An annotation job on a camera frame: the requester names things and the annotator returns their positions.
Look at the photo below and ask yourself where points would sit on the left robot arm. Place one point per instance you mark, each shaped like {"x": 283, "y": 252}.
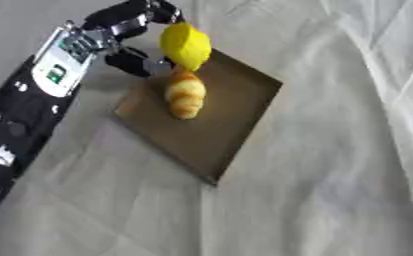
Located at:
{"x": 52, "y": 71}

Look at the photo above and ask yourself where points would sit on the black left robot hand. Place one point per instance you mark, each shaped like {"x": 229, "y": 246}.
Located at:
{"x": 128, "y": 25}

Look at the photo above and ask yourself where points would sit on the yellow toy lemon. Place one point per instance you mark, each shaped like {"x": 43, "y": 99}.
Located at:
{"x": 186, "y": 45}

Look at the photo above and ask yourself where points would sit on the brown cardboard box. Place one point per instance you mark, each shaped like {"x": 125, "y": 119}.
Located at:
{"x": 215, "y": 126}

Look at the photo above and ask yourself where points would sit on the toy croissant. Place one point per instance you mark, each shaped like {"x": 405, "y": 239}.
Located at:
{"x": 185, "y": 93}

